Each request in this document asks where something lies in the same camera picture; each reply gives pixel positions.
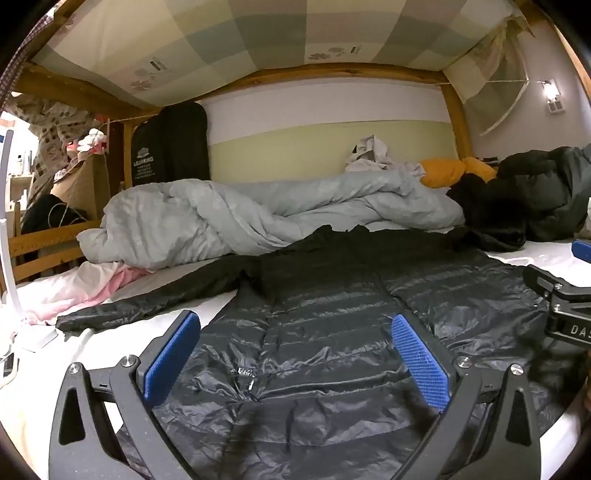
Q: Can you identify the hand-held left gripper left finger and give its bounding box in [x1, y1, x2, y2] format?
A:
[48, 310, 201, 480]

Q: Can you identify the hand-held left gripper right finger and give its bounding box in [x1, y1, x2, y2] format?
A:
[390, 314, 543, 480]

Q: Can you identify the thin black down jacket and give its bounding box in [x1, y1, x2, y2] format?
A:
[55, 224, 589, 480]

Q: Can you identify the dark green padded coat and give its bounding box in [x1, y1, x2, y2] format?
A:
[498, 144, 591, 243]

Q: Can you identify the black fleece garment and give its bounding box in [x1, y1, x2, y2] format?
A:
[447, 173, 527, 252]

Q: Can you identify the pink and white cloth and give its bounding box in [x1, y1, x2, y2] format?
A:
[14, 261, 153, 324]

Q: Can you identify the white flat box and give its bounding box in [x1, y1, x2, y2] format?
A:
[21, 325, 58, 354]

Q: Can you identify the orange pillow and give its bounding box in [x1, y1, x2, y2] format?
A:
[419, 156, 498, 189]

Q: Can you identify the light grey duvet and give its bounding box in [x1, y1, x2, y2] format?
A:
[76, 161, 465, 268]

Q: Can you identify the brown paper bag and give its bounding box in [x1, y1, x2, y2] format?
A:
[48, 157, 112, 222]

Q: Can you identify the pale hanging canopy cloth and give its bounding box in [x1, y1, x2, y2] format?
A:
[443, 14, 532, 137]

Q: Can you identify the crumpled white cloth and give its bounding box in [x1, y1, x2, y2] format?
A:
[345, 134, 426, 178]

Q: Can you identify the pink white flower toy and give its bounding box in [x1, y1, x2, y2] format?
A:
[65, 128, 109, 160]

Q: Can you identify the patterned hanging cloth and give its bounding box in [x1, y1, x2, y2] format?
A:
[14, 99, 107, 195]

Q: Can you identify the checked overhead mattress cover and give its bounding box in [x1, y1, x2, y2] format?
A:
[30, 0, 522, 109]

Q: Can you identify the wooden bunk bed frame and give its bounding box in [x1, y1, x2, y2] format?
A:
[4, 0, 559, 296]

